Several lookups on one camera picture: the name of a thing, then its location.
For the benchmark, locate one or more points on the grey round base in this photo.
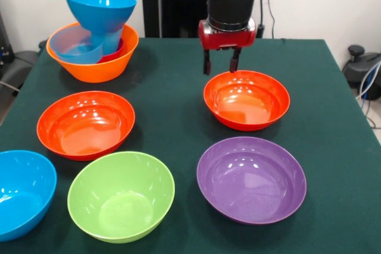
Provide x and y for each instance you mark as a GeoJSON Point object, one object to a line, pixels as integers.
{"type": "Point", "coordinates": [21, 63]}

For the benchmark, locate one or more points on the dark green tablecloth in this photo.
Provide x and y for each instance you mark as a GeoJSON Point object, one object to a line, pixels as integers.
{"type": "Point", "coordinates": [327, 147]}

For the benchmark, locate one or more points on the purple bowl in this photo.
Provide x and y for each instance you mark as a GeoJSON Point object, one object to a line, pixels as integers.
{"type": "Point", "coordinates": [253, 188]}

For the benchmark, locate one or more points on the blue cup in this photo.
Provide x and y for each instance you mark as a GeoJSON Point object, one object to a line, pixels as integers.
{"type": "Point", "coordinates": [111, 43]}

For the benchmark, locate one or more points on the black equipment box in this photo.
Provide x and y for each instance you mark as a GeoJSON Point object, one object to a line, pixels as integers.
{"type": "Point", "coordinates": [4, 43]}

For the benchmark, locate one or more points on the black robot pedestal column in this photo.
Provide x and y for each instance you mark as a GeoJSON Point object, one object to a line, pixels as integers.
{"type": "Point", "coordinates": [172, 4]}

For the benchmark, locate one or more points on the translucent blue bowl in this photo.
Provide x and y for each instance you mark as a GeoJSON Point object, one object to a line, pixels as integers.
{"type": "Point", "coordinates": [74, 54]}

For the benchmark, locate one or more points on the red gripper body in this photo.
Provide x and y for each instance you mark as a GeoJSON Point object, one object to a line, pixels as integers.
{"type": "Point", "coordinates": [226, 40]}

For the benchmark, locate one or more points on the small red bowl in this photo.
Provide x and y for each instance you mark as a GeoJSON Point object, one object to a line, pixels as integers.
{"type": "Point", "coordinates": [117, 54]}

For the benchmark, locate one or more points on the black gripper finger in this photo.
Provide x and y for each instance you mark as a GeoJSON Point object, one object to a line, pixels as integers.
{"type": "Point", "coordinates": [235, 60]}
{"type": "Point", "coordinates": [207, 62]}

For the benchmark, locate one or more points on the black round base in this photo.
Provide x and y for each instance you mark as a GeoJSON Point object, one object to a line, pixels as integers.
{"type": "Point", "coordinates": [357, 69]}

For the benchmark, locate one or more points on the orange bowl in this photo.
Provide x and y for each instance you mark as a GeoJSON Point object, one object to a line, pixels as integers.
{"type": "Point", "coordinates": [95, 72]}

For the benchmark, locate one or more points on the green bowl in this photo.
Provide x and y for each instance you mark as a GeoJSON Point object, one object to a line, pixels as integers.
{"type": "Point", "coordinates": [119, 206]}

